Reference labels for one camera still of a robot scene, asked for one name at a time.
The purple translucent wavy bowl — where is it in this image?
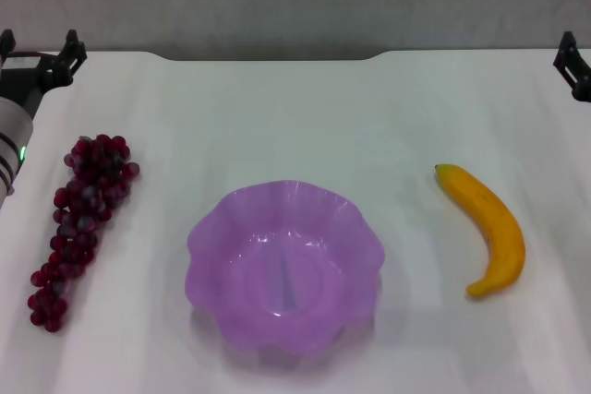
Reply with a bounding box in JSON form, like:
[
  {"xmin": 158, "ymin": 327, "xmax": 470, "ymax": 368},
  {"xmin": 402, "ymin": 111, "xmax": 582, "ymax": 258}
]
[{"xmin": 185, "ymin": 179, "xmax": 385, "ymax": 359}]

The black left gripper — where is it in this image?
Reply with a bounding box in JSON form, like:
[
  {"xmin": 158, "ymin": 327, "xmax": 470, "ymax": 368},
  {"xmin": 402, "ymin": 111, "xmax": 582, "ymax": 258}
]
[{"xmin": 0, "ymin": 29, "xmax": 88, "ymax": 121}]

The dark red grape bunch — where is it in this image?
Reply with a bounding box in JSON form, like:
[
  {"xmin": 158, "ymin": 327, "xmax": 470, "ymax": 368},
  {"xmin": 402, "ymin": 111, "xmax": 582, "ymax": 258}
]
[{"xmin": 26, "ymin": 134, "xmax": 141, "ymax": 333}]

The yellow banana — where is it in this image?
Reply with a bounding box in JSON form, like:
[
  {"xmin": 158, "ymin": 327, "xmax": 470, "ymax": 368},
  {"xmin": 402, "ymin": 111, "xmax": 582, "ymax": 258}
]
[{"xmin": 433, "ymin": 163, "xmax": 526, "ymax": 301}]

